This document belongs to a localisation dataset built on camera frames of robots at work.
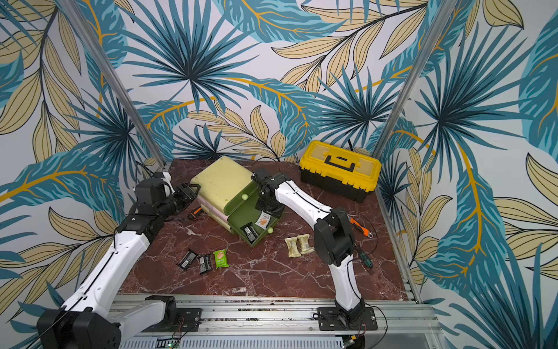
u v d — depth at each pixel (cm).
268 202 68
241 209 85
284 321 75
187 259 86
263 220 90
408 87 87
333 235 52
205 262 84
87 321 37
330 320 73
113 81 85
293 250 88
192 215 96
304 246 89
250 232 86
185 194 68
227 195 80
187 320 73
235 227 84
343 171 95
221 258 86
